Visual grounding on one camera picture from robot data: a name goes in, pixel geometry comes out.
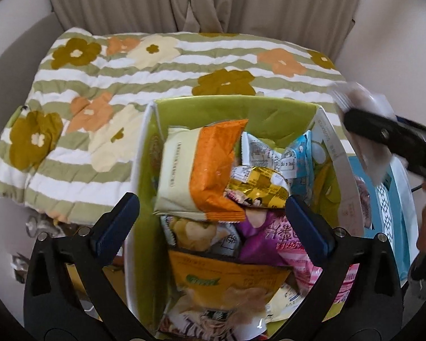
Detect green cardboard box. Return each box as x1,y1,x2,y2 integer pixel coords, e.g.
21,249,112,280
124,95,367,341

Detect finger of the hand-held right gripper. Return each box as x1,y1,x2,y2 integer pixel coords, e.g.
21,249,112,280
343,107,426,182

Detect floral striped blanket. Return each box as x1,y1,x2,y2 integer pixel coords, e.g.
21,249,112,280
0,28,346,225

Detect beige curtain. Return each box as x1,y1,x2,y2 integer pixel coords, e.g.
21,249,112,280
43,0,367,35

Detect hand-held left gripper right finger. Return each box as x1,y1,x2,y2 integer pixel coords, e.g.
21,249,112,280
269,195,402,341

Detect large yellow snack packet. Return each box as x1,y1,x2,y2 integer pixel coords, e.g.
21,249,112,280
168,249,292,314

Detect orange and cream snack packet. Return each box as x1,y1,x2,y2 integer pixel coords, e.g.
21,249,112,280
152,118,250,224

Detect clear snack packet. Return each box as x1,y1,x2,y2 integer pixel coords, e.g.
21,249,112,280
331,81,399,186

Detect gold snack packet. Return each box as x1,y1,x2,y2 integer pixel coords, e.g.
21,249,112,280
224,165,291,209

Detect cream blue-checked snack packet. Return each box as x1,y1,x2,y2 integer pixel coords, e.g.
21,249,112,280
241,130,316,194

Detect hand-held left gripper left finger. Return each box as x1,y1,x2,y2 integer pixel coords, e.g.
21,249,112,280
22,192,153,341

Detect pale cream snack packet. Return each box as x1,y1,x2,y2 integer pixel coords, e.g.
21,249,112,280
266,283,306,323

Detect cartoon print snack packet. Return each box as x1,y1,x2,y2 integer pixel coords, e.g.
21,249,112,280
159,305,271,341

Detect cream round-biscuit snack packet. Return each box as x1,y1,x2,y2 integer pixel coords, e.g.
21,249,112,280
160,214,243,257

